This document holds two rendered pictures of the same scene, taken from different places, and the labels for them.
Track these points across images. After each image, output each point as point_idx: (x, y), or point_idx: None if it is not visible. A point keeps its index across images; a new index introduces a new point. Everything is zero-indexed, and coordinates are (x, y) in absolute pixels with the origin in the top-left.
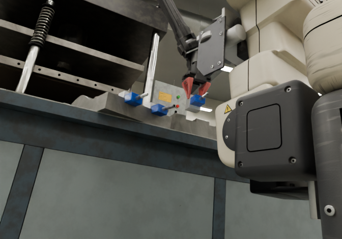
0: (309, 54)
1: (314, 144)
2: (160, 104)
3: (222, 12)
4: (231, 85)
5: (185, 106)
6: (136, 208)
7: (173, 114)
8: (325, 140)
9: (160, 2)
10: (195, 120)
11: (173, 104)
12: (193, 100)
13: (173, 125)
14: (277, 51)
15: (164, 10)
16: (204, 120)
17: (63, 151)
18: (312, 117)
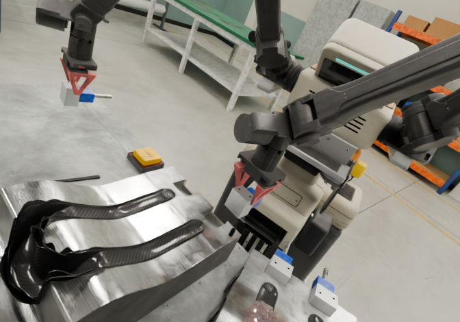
0: (348, 224)
1: (333, 242)
2: (290, 257)
3: (354, 153)
4: (313, 209)
5: (241, 213)
6: None
7: (237, 238)
8: (335, 241)
9: (443, 80)
10: (211, 211)
11: (289, 244)
12: (256, 205)
13: (231, 250)
14: (320, 177)
15: (413, 92)
16: (203, 197)
17: None
18: (337, 237)
